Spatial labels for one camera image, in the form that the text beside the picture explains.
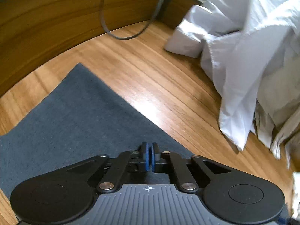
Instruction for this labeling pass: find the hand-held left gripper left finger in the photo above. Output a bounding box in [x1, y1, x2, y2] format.
[66, 142, 150, 193]

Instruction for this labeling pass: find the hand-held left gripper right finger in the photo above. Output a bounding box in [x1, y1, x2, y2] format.
[151, 142, 231, 193]

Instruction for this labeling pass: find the dark grey garment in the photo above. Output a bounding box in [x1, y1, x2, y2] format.
[0, 62, 195, 193]

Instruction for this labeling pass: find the white shirt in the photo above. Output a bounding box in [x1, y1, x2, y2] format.
[164, 0, 300, 152]

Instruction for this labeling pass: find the glass and wood desk partition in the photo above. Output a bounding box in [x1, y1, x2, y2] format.
[0, 0, 218, 96]

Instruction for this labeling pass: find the black cable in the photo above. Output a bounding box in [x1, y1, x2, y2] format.
[100, 0, 170, 40]

